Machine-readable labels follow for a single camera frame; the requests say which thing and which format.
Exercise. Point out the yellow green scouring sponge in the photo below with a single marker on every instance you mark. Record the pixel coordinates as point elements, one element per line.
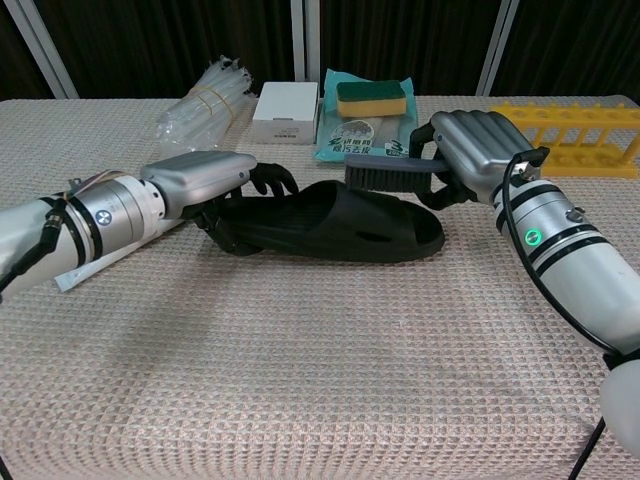
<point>370,97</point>

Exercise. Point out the black rubber slipper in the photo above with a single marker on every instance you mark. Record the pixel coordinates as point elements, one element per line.
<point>350,230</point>

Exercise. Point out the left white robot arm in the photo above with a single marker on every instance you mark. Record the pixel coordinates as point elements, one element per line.
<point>100,220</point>

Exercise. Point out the dark green curtain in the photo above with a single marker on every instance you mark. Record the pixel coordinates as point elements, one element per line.
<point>415,35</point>

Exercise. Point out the teal sponge package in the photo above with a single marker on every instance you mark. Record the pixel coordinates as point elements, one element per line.
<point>350,137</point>

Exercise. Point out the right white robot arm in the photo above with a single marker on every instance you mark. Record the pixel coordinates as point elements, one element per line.
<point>565,250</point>

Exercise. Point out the yellow rubber band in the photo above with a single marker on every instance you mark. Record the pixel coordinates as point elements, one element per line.
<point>212,97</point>

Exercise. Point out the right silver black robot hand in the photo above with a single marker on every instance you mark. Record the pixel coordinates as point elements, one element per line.
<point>480,150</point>

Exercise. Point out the white metal frame post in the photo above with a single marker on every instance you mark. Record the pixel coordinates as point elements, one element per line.
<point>306,40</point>
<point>497,45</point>
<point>50,55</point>

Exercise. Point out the yellow test tube rack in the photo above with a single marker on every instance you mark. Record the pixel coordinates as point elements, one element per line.
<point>590,132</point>

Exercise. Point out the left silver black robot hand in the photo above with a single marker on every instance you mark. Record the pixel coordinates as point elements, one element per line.
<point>200,175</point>

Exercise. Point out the white cardboard box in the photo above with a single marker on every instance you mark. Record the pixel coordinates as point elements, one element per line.
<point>286,112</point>

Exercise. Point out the beige waffle tablecloth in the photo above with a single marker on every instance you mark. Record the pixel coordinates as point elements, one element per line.
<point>320,360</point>

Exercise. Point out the bundle of clear plastic tubes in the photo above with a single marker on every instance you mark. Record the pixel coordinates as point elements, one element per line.
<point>205,112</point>

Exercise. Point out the grey brush with black bristles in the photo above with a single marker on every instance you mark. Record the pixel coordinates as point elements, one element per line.
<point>380,172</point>

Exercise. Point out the white toothpaste tube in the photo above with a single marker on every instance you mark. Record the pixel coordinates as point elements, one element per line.
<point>75,277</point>

